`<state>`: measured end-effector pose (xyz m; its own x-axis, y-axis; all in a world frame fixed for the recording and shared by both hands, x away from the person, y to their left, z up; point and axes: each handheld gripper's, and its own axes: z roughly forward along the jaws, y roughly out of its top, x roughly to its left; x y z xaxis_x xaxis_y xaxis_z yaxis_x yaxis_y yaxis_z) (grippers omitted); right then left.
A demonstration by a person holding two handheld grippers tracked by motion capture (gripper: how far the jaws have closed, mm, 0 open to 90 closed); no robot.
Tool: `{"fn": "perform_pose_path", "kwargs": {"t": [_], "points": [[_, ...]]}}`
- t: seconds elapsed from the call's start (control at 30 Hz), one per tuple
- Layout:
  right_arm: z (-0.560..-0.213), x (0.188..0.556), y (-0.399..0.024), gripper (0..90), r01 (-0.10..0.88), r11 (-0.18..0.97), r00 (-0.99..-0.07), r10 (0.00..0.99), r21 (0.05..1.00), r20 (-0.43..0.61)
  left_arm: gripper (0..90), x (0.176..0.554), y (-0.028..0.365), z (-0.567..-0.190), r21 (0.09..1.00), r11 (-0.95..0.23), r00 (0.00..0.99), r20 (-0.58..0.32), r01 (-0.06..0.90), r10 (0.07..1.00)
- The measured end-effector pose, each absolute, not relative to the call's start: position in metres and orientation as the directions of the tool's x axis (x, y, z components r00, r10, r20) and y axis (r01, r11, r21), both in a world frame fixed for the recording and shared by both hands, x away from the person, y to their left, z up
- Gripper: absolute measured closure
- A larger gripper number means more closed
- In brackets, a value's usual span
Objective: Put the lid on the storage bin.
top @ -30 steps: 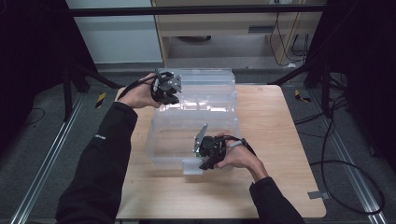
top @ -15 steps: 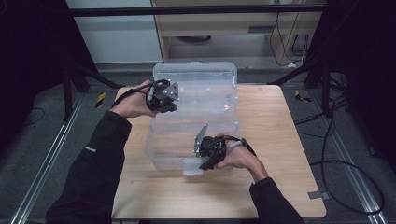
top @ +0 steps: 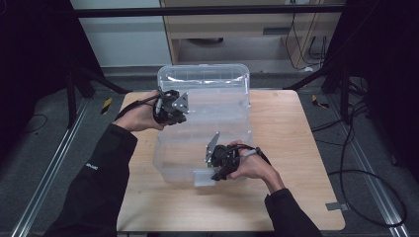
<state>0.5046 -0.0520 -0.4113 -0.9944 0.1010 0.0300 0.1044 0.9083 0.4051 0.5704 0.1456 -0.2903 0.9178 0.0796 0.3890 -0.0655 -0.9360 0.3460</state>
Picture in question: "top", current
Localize hand-held gripper cable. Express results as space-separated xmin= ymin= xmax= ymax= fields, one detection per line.
xmin=226 ymin=143 xmax=272 ymax=166
xmin=115 ymin=93 xmax=163 ymax=121

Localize yellow and black floor tape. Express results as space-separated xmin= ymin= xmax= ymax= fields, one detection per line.
xmin=310 ymin=94 xmax=330 ymax=110
xmin=100 ymin=97 xmax=114 ymax=116

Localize white cabinet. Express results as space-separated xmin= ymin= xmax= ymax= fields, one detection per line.
xmin=69 ymin=0 xmax=173 ymax=68

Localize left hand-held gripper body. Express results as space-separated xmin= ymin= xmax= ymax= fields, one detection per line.
xmin=152 ymin=89 xmax=191 ymax=126

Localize right hand-held gripper cable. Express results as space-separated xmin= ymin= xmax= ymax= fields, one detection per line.
xmin=226 ymin=143 xmax=272 ymax=166

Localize black cables under desk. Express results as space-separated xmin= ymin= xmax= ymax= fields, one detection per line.
xmin=285 ymin=13 xmax=328 ymax=71

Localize person's right hand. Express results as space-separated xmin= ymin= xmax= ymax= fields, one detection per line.
xmin=226 ymin=139 xmax=280 ymax=182

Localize black curtain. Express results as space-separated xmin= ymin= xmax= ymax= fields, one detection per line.
xmin=0 ymin=0 xmax=104 ymax=159
xmin=324 ymin=0 xmax=419 ymax=184

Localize thin black floor cable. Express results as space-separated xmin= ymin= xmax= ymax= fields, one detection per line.
xmin=19 ymin=113 xmax=49 ymax=134

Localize light wooden desk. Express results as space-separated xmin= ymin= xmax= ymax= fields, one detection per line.
xmin=160 ymin=0 xmax=345 ymax=72

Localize black floor cables bundle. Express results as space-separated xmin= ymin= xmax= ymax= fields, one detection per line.
xmin=310 ymin=77 xmax=370 ymax=149

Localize clear plastic storage box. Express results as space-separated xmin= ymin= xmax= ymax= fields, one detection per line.
xmin=152 ymin=63 xmax=254 ymax=188

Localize black looped floor cable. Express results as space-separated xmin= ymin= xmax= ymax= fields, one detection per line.
xmin=327 ymin=168 xmax=408 ymax=229

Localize aluminium floor rail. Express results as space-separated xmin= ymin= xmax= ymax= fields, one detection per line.
xmin=9 ymin=98 xmax=90 ymax=237
xmin=329 ymin=95 xmax=411 ymax=237

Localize black horizontal bar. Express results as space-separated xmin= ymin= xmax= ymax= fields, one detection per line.
xmin=70 ymin=4 xmax=345 ymax=18

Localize left hand-held gripper cable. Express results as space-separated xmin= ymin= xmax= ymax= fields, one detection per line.
xmin=115 ymin=93 xmax=163 ymax=121

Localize person's left hand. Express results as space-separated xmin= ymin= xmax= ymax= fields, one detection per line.
xmin=113 ymin=96 xmax=166 ymax=133

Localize black metal stand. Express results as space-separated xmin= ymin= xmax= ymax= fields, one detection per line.
xmin=283 ymin=58 xmax=352 ymax=125
xmin=63 ymin=63 xmax=132 ymax=129

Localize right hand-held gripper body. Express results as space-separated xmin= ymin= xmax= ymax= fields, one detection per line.
xmin=205 ymin=131 xmax=242 ymax=172

